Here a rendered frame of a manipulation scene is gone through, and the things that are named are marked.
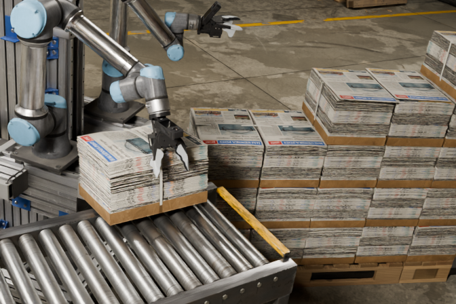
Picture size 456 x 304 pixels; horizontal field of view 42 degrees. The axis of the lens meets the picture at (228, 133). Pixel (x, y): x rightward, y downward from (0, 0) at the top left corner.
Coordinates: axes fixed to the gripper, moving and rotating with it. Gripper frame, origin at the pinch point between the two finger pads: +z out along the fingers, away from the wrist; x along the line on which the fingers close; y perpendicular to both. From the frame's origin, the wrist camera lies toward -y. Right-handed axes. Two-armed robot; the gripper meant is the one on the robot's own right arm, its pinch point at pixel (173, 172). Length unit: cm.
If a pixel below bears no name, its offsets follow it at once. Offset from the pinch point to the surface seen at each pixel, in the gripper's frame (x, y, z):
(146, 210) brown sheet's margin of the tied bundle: 6.6, 12.0, 11.6
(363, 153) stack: -110, 26, 12
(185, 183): -8.7, 10.0, 5.4
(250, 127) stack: -68, 52, -9
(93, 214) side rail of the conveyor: 20.7, 25.0, 10.1
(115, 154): 14.9, 9.8, -9.3
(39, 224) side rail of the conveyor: 39.0, 26.0, 9.2
